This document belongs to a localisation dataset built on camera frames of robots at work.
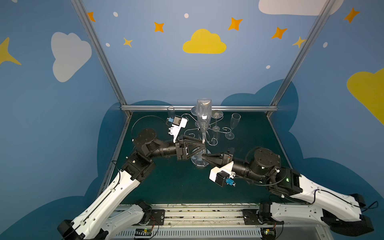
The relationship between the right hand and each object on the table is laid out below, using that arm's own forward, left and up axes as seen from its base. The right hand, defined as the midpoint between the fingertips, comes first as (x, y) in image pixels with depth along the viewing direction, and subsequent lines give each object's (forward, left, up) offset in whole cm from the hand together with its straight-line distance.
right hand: (208, 148), depth 51 cm
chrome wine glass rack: (+18, -1, -14) cm, 23 cm away
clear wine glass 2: (+38, -20, -26) cm, 50 cm away
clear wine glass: (+39, +22, -21) cm, 49 cm away
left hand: (+2, +2, 0) cm, 3 cm away
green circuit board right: (-20, -33, -46) cm, 60 cm away
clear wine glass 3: (+28, -5, -11) cm, 31 cm away
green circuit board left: (-22, +29, -45) cm, 58 cm away
